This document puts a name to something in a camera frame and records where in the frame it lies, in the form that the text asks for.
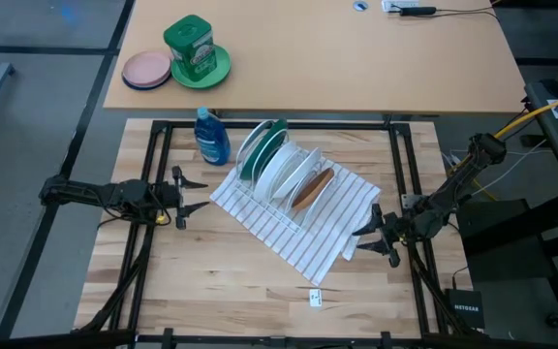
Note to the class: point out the light green plate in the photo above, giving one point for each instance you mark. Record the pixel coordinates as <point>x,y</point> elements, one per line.
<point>222,68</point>

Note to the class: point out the blue dish soap bottle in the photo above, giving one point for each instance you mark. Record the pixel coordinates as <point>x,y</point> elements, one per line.
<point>212,140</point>

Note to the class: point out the white striped dish towel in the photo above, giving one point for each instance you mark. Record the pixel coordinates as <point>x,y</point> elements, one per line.
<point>327,242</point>

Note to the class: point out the black caster wheel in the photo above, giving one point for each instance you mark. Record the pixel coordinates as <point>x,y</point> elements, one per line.
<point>555,320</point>

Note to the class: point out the black network switch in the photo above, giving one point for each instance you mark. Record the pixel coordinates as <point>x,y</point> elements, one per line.
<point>465,307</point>

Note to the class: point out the dark green plate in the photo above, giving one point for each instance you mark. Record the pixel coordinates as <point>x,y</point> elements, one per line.
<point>259,155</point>

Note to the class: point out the small white label tag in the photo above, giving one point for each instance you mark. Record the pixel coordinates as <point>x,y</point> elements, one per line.
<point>316,297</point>

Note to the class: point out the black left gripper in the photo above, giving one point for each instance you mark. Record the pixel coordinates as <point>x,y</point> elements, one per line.
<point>167,199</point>

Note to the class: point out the green tin canister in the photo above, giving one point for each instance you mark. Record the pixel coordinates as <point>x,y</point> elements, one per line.
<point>192,46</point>

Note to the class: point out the brown divided plate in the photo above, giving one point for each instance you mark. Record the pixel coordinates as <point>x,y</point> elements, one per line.
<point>314,189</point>

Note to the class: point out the white power strip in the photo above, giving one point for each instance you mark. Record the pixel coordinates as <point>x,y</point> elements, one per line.
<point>395,5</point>

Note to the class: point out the black metal table frame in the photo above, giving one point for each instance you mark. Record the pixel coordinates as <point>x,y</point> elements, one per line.
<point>332,125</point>

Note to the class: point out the dark blue plate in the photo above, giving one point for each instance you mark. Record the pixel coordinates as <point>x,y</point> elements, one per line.
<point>138,87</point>

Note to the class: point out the black power adapter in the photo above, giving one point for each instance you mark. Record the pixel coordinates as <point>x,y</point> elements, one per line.
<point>417,10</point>

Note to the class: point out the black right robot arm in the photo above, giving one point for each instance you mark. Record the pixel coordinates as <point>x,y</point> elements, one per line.
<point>453,191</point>

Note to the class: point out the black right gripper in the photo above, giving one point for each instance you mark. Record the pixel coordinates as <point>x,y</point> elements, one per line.
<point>395,229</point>

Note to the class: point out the pink plate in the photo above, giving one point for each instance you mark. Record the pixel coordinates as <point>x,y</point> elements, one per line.
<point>145,68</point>

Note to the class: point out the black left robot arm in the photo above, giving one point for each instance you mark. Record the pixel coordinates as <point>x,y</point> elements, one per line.
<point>80,191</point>

